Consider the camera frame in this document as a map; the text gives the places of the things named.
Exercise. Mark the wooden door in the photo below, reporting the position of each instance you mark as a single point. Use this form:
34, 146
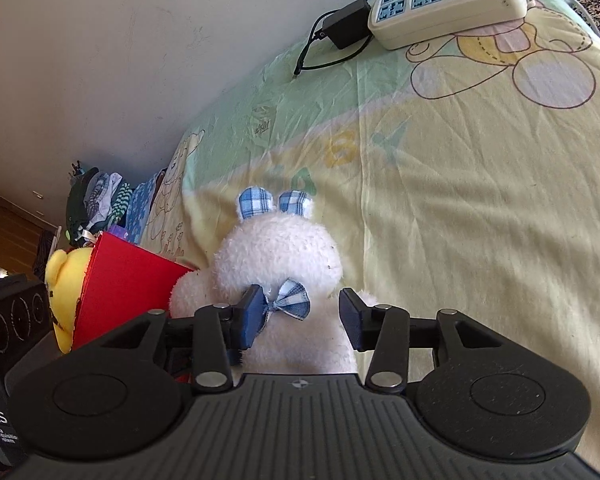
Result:
10, 225

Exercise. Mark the red cardboard box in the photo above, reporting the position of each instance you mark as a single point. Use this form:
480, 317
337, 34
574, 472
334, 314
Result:
125, 280

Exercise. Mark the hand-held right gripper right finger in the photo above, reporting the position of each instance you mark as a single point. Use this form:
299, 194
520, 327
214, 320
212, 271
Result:
354, 320

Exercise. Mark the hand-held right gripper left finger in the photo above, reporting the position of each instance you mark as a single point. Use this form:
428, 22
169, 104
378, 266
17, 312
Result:
247, 317

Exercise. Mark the yellow tiger plush toy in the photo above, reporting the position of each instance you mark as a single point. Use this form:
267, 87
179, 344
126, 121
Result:
62, 280

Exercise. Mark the pile of folded clothes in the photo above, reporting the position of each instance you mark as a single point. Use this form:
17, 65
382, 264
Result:
105, 200

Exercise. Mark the cream power strip blue sockets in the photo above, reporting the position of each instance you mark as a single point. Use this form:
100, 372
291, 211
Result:
445, 27

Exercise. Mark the black power adapter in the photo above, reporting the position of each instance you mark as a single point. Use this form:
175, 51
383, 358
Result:
347, 22

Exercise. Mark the white plush bunny plaid bow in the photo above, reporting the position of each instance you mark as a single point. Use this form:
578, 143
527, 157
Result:
280, 250

